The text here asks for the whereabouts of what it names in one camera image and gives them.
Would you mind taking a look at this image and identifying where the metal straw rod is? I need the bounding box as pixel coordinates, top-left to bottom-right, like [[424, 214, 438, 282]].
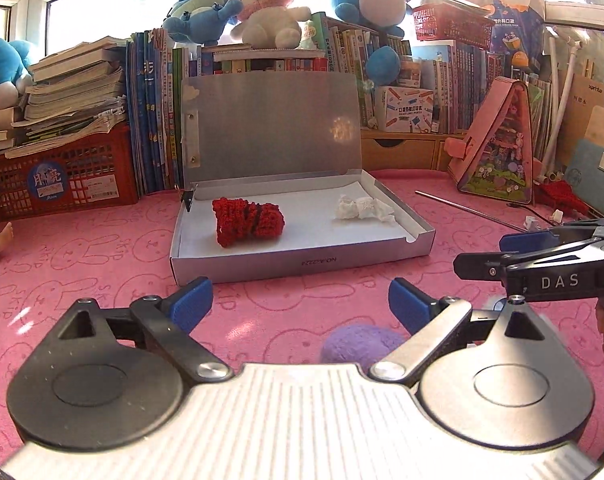
[[415, 190, 528, 233]]

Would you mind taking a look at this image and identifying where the blue elephant plush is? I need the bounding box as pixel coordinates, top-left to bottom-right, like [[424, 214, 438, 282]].
[[162, 0, 244, 47]]

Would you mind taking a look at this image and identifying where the stack of books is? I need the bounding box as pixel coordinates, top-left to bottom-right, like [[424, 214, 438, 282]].
[[0, 36, 126, 153]]

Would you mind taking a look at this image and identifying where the row of upright books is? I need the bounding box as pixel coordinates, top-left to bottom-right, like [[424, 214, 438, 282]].
[[125, 12, 510, 194]]

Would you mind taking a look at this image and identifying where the blue notebook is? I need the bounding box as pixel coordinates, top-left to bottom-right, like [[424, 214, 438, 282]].
[[564, 139, 604, 215]]

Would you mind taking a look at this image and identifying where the blue cat plush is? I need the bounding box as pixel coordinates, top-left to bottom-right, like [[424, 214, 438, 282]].
[[0, 38, 34, 110]]

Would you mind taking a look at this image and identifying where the red knitted scrunchie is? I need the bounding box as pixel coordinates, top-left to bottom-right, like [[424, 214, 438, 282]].
[[212, 197, 285, 248]]

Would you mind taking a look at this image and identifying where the purple fluffy scrunchie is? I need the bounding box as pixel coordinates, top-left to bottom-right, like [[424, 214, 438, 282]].
[[319, 324, 408, 373]]

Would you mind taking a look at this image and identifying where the large blue round plush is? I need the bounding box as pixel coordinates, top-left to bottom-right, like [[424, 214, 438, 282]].
[[328, 0, 415, 86]]

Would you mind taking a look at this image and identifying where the pink triangular toy house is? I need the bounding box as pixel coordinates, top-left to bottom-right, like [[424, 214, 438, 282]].
[[444, 76, 540, 205]]

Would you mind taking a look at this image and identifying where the small crumpled paper piece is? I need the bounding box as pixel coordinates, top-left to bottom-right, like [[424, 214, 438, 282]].
[[523, 216, 544, 232]]

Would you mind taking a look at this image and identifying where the white pipe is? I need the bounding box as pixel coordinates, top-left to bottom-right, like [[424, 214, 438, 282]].
[[538, 26, 582, 181]]

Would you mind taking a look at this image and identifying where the white label printer box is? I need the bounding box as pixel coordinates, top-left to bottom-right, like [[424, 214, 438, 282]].
[[375, 86, 433, 133]]

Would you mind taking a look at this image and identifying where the cream bunny plush pink hat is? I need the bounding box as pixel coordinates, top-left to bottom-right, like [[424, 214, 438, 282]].
[[230, 0, 311, 49]]

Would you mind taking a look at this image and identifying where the black cable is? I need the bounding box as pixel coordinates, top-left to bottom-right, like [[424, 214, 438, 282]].
[[506, 200, 558, 227]]

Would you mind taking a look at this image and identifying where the red plastic basket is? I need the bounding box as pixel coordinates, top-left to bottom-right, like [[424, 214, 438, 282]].
[[0, 122, 138, 221]]

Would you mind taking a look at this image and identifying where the red upper basket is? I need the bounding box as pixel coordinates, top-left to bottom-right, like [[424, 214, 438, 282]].
[[413, 3, 494, 50]]

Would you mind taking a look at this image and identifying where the silver open cardboard box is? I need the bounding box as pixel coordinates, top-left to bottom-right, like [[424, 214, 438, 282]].
[[169, 73, 435, 285]]

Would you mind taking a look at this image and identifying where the wooden drawer shelf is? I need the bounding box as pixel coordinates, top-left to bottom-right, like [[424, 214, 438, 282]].
[[360, 128, 465, 171]]

